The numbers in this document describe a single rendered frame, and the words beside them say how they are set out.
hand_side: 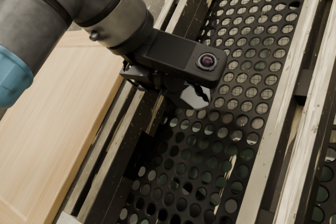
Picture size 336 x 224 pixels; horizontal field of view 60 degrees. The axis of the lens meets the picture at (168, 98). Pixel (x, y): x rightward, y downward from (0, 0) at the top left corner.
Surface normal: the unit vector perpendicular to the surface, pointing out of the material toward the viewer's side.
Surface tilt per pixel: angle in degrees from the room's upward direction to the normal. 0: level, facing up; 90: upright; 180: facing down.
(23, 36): 94
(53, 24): 108
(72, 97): 55
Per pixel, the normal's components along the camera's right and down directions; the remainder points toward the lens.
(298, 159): -0.54, -0.47
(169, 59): -0.10, -0.38
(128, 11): 0.71, 0.19
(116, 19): 0.43, 0.56
